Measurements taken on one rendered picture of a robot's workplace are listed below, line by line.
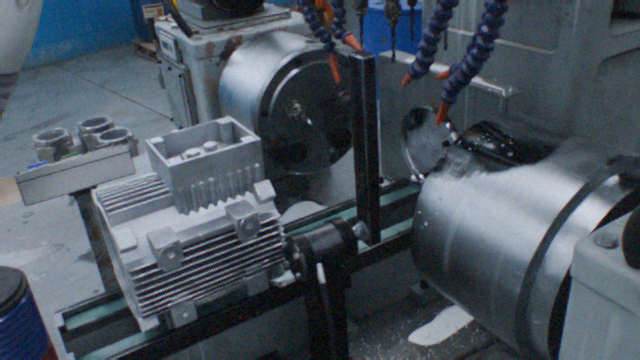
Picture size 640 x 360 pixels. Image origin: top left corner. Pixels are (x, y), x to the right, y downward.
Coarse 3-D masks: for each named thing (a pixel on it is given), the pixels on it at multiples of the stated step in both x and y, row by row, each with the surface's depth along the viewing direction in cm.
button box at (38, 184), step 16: (64, 160) 87; (80, 160) 88; (96, 160) 89; (112, 160) 90; (128, 160) 91; (16, 176) 84; (32, 176) 85; (48, 176) 86; (64, 176) 87; (80, 176) 88; (96, 176) 89; (112, 176) 90; (32, 192) 85; (48, 192) 86; (64, 192) 87
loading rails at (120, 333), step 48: (384, 192) 102; (384, 240) 88; (288, 288) 80; (384, 288) 91; (432, 288) 93; (96, 336) 79; (144, 336) 74; (192, 336) 75; (240, 336) 79; (288, 336) 84
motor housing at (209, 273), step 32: (96, 192) 71; (128, 192) 69; (160, 192) 69; (128, 224) 67; (160, 224) 68; (192, 224) 70; (224, 224) 69; (128, 256) 66; (192, 256) 68; (224, 256) 70; (256, 256) 73; (128, 288) 79; (160, 288) 67; (192, 288) 69; (224, 288) 73; (160, 320) 75
